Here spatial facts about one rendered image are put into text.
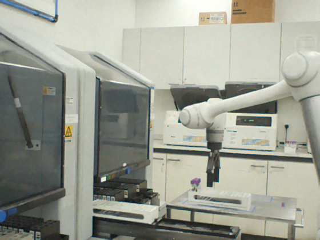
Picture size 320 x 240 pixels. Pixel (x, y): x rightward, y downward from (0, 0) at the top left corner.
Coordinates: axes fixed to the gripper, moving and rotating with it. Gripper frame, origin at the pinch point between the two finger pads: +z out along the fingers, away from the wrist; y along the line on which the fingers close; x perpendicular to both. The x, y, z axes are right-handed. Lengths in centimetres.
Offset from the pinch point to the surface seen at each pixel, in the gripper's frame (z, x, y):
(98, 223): 14, 38, -45
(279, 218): 11.1, -32.9, -11.1
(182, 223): 12.5, 5.0, -32.5
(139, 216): 11.7, 24.7, -33.3
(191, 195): 6.7, 9.5, -5.2
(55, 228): 7, 37, -76
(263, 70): -77, 2, 221
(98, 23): -119, 159, 154
